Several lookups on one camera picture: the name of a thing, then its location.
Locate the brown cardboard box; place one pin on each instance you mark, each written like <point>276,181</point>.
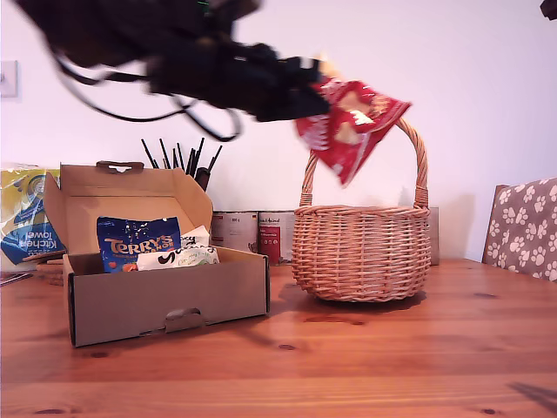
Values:
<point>174,283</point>

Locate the woven wicker basket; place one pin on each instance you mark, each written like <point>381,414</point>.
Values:
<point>361,252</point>

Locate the red Maltesers bunnies bag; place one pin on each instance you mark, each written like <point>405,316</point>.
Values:
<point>348,143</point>

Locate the flat printed leaflet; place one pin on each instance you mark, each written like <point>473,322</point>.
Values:
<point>15,278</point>

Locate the chair with paw print cover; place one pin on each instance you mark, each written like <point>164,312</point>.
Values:
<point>526,226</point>

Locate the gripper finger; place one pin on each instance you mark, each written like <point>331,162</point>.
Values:
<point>291,104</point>
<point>550,8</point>
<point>300,69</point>

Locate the blue Terry's chocolate bag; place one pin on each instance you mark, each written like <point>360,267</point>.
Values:
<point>130,235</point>

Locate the white Yummy sweets bag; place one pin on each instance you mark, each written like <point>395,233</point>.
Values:
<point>174,260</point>

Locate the white wall switch plate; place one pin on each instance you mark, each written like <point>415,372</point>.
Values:
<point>8,80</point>

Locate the grey tin can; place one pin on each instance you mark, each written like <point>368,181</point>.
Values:
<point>434,235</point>

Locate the dark brown diffuser jar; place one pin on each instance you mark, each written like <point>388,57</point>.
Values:
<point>203,178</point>

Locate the black reed diffuser stick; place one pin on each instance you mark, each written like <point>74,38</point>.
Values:
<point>165,154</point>
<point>199,153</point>
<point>189,161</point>
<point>214,158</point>
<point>149,154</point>
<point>180,156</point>
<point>175,158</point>

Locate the stack of brown coasters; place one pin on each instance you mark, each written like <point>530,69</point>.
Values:
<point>51,272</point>

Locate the kitchen towel pack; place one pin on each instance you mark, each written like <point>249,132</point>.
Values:
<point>26,235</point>

